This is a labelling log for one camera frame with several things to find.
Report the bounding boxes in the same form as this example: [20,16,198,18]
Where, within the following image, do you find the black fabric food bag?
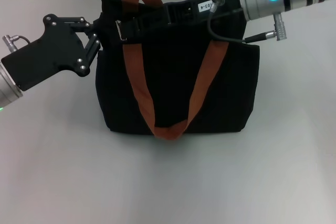
[94,0,260,140]

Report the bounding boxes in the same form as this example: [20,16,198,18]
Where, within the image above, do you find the right gripper connector cable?
[207,0,287,44]

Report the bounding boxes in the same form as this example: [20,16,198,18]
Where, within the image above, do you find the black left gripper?
[1,13,106,91]

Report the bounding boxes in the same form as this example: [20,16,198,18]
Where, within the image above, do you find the gripper connector cable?
[207,0,287,44]
[2,34,30,47]

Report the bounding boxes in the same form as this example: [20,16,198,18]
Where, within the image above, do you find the left gripper connector cable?
[2,34,30,47]

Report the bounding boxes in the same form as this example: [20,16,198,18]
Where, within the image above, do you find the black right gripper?
[122,0,248,37]

